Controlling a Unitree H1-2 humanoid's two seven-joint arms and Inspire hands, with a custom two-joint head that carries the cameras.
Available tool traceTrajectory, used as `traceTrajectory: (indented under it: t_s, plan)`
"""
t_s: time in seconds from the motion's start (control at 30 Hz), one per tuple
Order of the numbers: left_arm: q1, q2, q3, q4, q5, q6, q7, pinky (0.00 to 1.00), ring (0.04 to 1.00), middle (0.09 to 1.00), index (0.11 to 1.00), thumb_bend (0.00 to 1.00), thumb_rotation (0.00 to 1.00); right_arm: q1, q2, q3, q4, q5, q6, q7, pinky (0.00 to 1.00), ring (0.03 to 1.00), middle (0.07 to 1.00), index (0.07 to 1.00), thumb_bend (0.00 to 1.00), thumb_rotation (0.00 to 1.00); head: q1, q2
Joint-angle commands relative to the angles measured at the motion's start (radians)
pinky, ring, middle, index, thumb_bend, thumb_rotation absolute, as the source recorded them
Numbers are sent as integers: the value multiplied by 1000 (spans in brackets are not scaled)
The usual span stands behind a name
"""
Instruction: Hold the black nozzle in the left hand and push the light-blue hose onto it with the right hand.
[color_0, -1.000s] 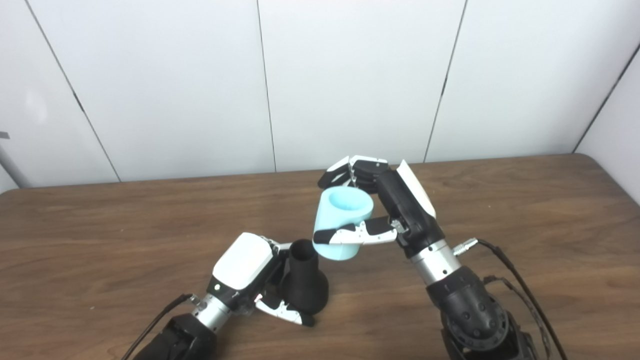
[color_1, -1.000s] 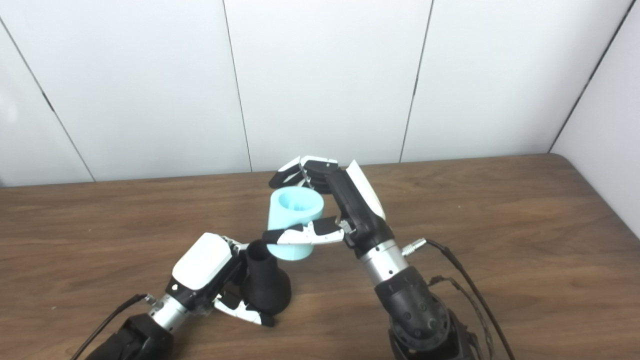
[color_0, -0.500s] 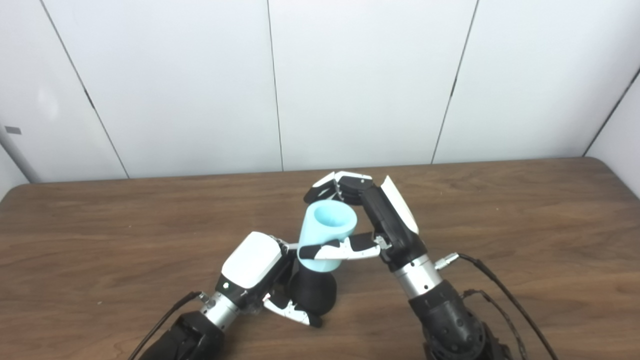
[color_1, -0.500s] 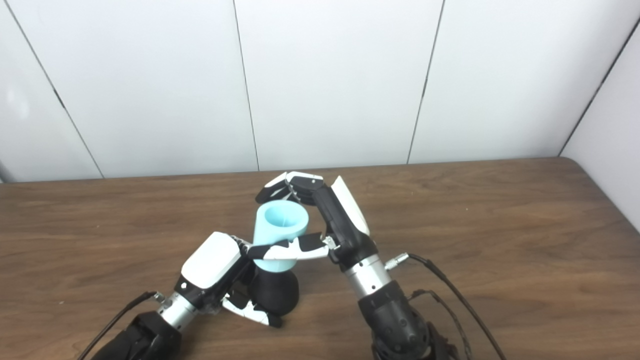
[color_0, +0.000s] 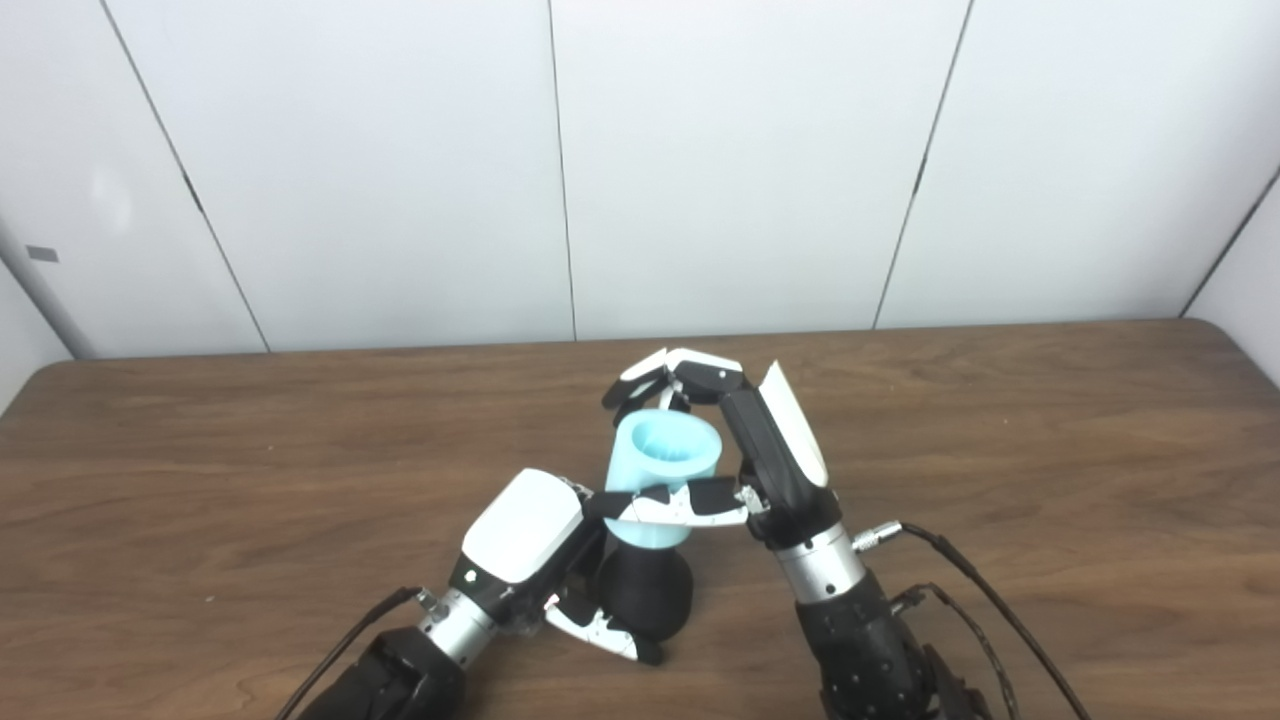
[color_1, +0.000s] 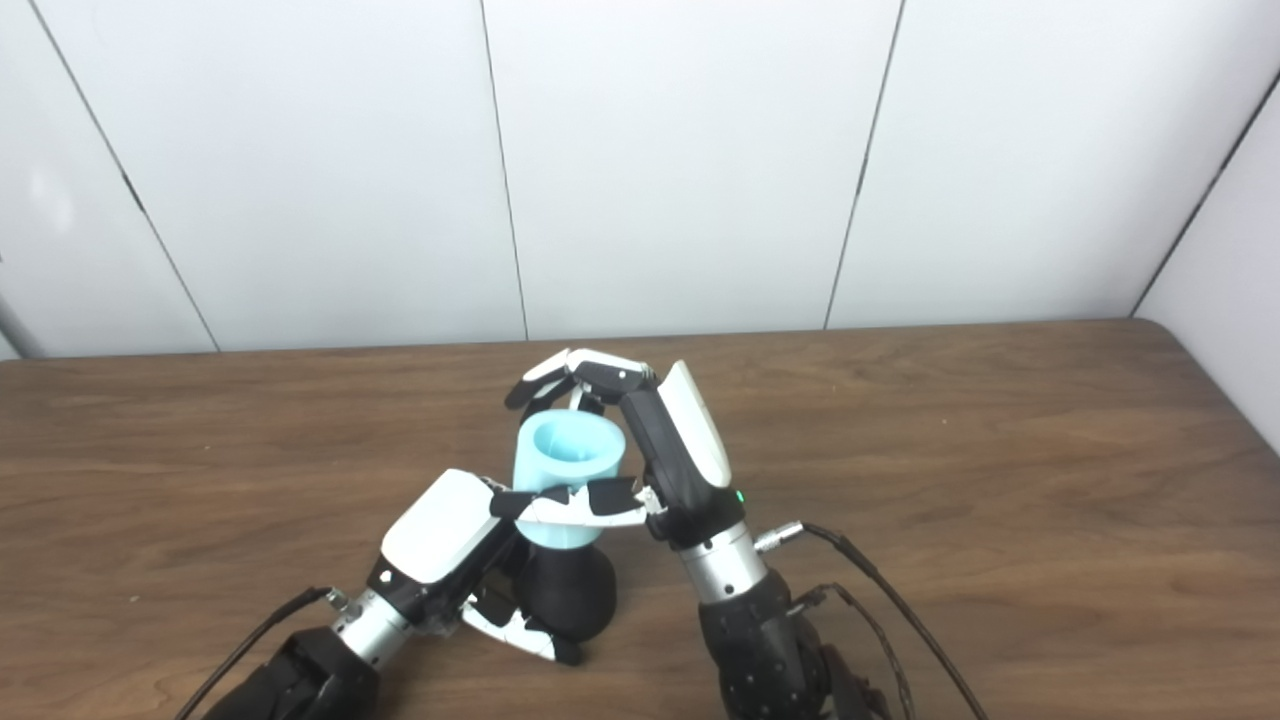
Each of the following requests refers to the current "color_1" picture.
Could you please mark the black funnel-shaped nozzle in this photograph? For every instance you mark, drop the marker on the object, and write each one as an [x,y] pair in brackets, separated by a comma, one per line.
[570,595]

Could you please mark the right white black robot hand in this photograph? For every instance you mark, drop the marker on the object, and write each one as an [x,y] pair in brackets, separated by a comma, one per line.
[680,450]

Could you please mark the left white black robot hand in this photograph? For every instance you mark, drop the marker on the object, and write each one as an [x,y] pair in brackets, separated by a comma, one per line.
[445,530]

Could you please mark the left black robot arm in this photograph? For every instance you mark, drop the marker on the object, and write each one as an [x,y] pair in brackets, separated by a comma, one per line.
[300,670]

